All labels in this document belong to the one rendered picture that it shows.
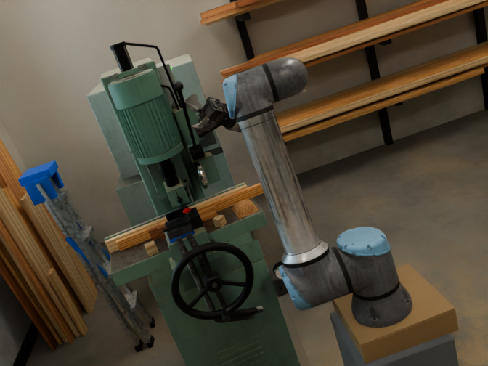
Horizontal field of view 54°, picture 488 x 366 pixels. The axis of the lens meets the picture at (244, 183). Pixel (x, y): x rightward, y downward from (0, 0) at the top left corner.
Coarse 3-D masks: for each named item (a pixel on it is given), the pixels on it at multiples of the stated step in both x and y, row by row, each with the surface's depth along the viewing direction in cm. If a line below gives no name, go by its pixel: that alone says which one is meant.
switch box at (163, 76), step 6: (156, 66) 200; (162, 66) 196; (168, 66) 196; (162, 72) 196; (168, 72) 197; (162, 78) 197; (174, 78) 199; (168, 84) 199; (168, 90) 199; (168, 96) 200; (174, 96) 201
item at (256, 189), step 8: (256, 184) 193; (240, 192) 191; (248, 192) 192; (256, 192) 193; (216, 200) 191; (224, 200) 190; (232, 200) 191; (240, 200) 192; (216, 208) 190; (136, 232) 186; (144, 232) 185; (120, 240) 184; (128, 240) 184; (136, 240) 185; (144, 240) 186; (120, 248) 184
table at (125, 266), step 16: (224, 208) 191; (208, 224) 182; (224, 224) 178; (240, 224) 178; (256, 224) 180; (160, 240) 182; (224, 240) 178; (112, 256) 182; (128, 256) 178; (144, 256) 174; (160, 256) 173; (208, 256) 168; (112, 272) 170; (128, 272) 171; (144, 272) 173
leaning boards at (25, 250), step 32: (0, 160) 306; (0, 192) 276; (0, 224) 269; (32, 224) 315; (0, 256) 279; (32, 256) 283; (64, 256) 316; (32, 288) 287; (64, 288) 297; (96, 288) 350; (32, 320) 289; (64, 320) 300
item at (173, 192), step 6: (180, 180) 186; (174, 186) 182; (180, 186) 180; (168, 192) 179; (174, 192) 179; (180, 192) 180; (186, 192) 181; (174, 198) 180; (186, 198) 181; (174, 204) 181; (180, 204) 181
